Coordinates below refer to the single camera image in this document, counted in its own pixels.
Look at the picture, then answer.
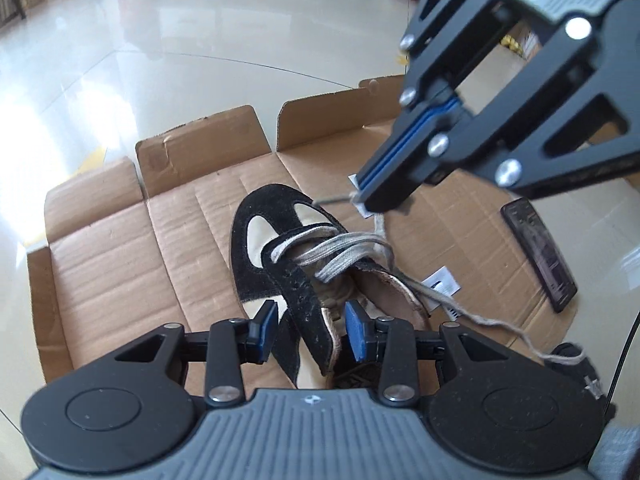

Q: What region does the person's grey sock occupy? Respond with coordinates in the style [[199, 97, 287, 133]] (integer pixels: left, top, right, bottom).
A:
[[597, 422, 640, 480]]

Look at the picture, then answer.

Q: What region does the row of yellow blocks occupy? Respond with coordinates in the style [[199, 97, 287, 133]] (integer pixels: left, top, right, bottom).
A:
[[502, 32, 541, 58]]

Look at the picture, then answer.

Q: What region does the large yellow star floor sticker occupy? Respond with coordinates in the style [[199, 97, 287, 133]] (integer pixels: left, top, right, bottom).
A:
[[75, 145, 108, 173]]

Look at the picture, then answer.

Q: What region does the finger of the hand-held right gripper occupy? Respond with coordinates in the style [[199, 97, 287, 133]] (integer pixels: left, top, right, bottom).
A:
[[362, 0, 640, 213], [360, 0, 511, 181]]

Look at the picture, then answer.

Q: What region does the black smartphone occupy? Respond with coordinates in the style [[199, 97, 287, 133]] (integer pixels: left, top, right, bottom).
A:
[[501, 197, 578, 313]]

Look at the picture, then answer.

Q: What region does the black and cream suede shoe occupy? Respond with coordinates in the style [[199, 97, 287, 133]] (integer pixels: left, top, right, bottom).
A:
[[229, 184, 433, 391]]

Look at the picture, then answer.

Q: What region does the beige shoelace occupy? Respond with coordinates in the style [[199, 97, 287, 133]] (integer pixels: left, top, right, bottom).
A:
[[270, 195, 586, 366]]

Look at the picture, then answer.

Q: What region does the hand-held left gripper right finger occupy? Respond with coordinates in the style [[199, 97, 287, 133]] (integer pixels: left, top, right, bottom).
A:
[[345, 300, 506, 407]]

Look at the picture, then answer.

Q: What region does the flattened cardboard box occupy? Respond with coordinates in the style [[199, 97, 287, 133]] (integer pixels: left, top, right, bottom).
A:
[[27, 74, 576, 386]]

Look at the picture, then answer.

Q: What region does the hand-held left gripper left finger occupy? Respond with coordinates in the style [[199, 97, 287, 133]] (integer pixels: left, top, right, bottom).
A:
[[116, 300, 279, 407]]

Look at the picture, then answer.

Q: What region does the dark slipper with white print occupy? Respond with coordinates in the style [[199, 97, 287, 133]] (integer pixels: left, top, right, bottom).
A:
[[552, 342, 608, 406]]

